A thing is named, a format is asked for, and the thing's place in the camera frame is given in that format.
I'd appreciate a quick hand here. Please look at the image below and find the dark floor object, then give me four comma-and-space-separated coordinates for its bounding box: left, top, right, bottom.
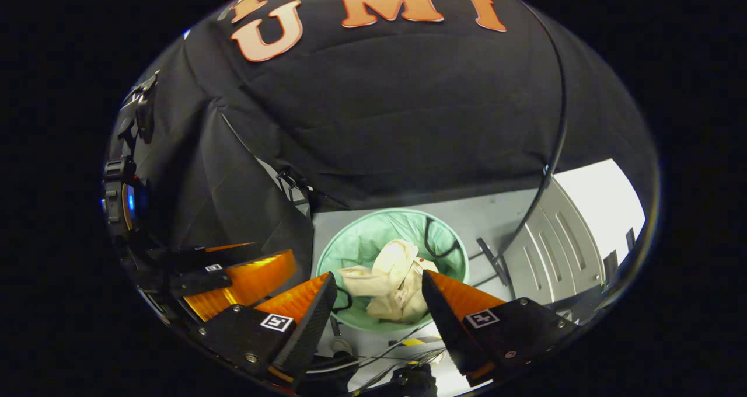
350, 362, 438, 397

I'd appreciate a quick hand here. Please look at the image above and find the black spring clamp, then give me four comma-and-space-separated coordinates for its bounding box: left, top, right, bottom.
275, 166, 351, 211

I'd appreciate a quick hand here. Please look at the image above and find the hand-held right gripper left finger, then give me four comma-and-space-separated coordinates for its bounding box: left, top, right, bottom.
187, 271, 339, 389

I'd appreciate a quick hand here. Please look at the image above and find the black backdrop cloth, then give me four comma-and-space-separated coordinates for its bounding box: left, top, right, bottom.
105, 0, 660, 328

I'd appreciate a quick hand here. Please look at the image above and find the green laundry hamper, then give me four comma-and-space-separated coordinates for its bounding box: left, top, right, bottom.
315, 207, 470, 333

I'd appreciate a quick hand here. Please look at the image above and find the cream jacket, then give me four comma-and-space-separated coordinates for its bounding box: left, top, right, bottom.
337, 239, 439, 323

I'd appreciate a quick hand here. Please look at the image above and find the black clothes rack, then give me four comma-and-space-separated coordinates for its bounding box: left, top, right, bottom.
467, 0, 570, 290

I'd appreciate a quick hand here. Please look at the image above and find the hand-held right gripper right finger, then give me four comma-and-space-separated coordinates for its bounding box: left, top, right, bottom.
421, 270, 584, 386

